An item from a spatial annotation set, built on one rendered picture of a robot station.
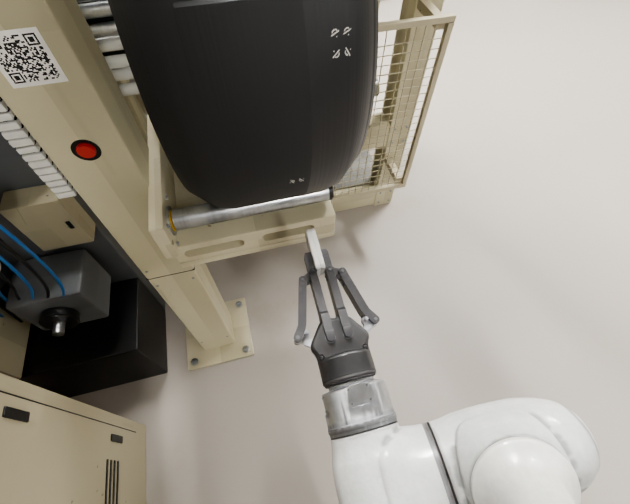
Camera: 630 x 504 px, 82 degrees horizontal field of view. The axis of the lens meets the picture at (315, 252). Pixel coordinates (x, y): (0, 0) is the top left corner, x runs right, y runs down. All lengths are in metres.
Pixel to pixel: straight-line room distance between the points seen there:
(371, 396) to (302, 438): 1.03
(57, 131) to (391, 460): 0.69
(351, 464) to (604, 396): 1.51
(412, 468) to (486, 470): 0.08
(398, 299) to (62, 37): 1.45
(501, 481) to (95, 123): 0.73
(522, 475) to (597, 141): 2.60
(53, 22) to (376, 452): 0.67
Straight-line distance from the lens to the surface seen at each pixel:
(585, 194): 2.50
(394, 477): 0.47
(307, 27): 0.45
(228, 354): 1.59
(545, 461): 0.45
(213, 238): 0.80
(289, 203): 0.77
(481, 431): 0.47
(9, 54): 0.69
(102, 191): 0.83
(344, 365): 0.49
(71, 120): 0.73
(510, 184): 2.33
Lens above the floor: 1.49
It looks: 57 degrees down
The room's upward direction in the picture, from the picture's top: straight up
